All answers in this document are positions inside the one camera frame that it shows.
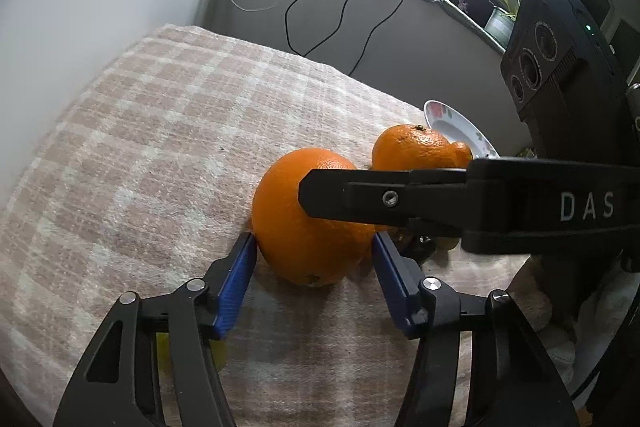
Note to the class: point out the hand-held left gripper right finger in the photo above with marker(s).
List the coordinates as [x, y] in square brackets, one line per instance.
[392, 282]

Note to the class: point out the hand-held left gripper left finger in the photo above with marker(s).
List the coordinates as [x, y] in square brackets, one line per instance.
[235, 287]

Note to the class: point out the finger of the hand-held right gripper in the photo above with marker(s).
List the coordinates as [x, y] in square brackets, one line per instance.
[360, 197]

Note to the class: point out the dark plum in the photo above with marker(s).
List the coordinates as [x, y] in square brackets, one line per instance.
[425, 249]

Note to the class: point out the tan longan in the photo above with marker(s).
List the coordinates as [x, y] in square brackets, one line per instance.
[446, 243]

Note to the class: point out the large bumpy orange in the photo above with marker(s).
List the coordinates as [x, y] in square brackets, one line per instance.
[410, 147]

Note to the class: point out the smooth navel orange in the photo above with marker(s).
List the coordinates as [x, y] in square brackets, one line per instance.
[285, 232]

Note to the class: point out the floral white plate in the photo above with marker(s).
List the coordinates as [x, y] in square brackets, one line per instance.
[450, 119]

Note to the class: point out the person's right forearm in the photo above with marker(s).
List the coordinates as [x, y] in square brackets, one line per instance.
[555, 337]

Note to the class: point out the potted spider plant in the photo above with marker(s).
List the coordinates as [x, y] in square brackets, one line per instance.
[497, 24]

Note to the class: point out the small purple figurine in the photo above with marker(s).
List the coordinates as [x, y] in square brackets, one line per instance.
[463, 3]

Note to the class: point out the pink plaid blanket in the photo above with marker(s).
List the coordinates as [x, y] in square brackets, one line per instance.
[125, 157]

